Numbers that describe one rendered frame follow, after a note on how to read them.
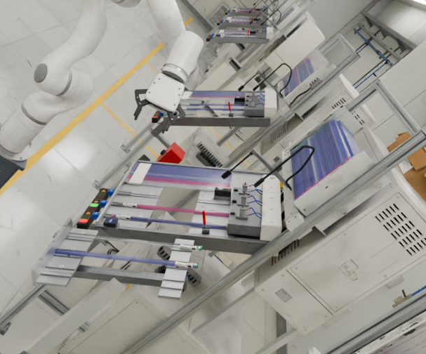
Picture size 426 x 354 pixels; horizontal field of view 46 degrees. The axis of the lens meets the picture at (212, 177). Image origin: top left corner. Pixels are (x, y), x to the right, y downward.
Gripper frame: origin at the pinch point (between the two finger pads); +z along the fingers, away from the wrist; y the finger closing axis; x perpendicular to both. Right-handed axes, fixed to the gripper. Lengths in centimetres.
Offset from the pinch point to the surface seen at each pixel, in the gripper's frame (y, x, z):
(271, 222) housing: 58, 44, 1
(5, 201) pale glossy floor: -60, 151, 29
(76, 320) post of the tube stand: 5, 53, 64
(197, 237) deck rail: 34, 52, 17
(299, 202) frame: 61, 29, -7
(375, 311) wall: 188, 184, -7
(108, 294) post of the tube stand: 11, 42, 51
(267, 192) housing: 56, 65, -16
